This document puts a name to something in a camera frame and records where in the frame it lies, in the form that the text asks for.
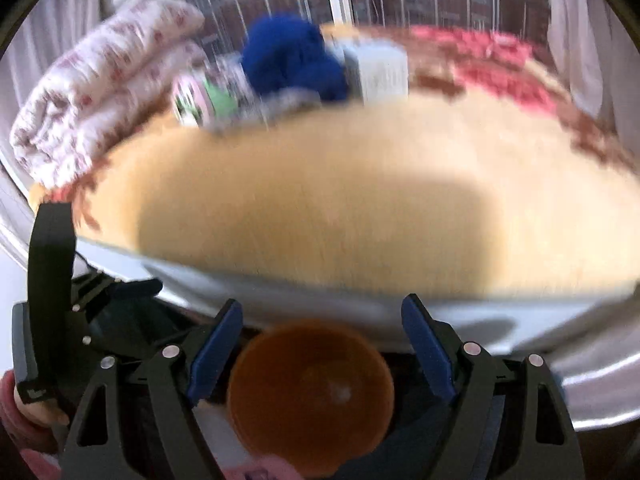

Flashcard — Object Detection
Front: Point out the white curtain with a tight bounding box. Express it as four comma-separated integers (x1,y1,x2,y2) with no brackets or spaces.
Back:
547,0,640,155

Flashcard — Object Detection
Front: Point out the operator left hand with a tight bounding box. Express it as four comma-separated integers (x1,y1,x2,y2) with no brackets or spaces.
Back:
1,370,70,454

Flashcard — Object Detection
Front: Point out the white floral folded quilt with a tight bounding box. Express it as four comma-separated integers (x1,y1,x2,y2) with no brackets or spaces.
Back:
10,0,206,188

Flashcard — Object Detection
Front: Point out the green white snack wrapper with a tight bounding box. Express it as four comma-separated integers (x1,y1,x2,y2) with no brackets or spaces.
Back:
170,61,257,131

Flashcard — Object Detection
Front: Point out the white paper box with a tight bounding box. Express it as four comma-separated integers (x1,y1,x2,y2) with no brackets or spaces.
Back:
344,40,409,104

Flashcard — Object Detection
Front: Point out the yellow floral bed blanket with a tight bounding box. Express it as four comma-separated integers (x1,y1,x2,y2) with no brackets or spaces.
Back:
29,26,639,297

